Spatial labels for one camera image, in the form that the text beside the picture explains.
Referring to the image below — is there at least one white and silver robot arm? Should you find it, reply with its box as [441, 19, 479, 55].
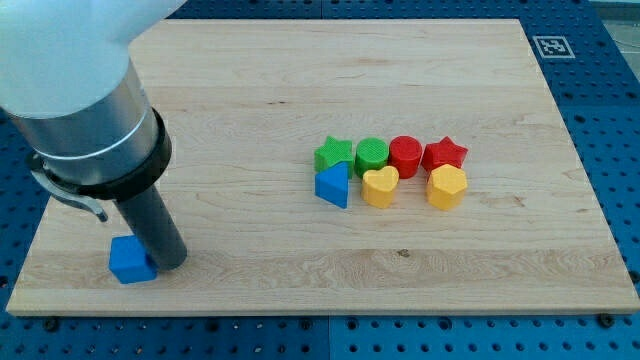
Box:
[1, 0, 185, 221]

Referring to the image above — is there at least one white fiducial marker tag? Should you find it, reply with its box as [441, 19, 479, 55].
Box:
[533, 35, 575, 59]

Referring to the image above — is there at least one red cylinder block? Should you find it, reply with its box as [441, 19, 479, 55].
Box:
[389, 135, 423, 179]

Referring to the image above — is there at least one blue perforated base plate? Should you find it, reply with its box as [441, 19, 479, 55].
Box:
[1, 0, 639, 359]

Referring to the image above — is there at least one blue triangle block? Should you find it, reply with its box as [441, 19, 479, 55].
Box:
[314, 162, 349, 209]

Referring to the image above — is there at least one green star block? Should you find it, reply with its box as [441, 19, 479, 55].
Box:
[314, 136, 355, 179]

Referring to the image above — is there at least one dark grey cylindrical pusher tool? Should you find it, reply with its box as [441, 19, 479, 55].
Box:
[114, 185, 188, 271]

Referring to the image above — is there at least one yellow heart block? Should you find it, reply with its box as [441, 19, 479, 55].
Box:
[361, 166, 399, 209]

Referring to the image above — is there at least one blue cube block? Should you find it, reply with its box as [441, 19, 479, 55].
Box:
[108, 235, 157, 284]

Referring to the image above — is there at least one light wooden board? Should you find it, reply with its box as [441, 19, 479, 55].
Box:
[7, 20, 639, 317]

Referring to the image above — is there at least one red star block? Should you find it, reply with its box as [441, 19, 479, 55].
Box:
[421, 136, 468, 172]

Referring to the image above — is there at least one yellow hexagon block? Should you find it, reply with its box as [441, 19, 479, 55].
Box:
[426, 164, 468, 211]

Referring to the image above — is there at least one green cylinder block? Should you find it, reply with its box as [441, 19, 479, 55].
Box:
[354, 137, 389, 178]

